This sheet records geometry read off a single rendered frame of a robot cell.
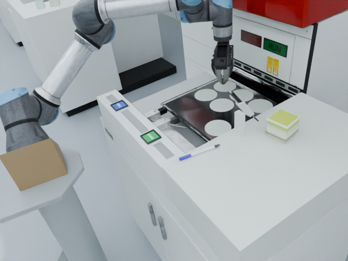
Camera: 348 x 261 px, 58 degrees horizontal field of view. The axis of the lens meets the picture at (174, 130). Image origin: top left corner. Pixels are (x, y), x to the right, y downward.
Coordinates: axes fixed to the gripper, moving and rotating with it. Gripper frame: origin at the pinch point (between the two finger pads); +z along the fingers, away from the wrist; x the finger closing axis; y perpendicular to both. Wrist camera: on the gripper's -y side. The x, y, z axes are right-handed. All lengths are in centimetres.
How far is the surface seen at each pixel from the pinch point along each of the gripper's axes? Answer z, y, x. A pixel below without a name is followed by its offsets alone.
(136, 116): -0.9, -29.6, 27.9
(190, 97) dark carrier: 5.1, -5.1, 13.2
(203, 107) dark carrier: 5.2, -12.3, 6.1
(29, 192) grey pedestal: 13, -61, 60
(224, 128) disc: 5.2, -24.7, -4.7
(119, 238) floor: 95, -27, 60
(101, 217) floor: 95, -15, 78
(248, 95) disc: 5.1, -0.5, -11.1
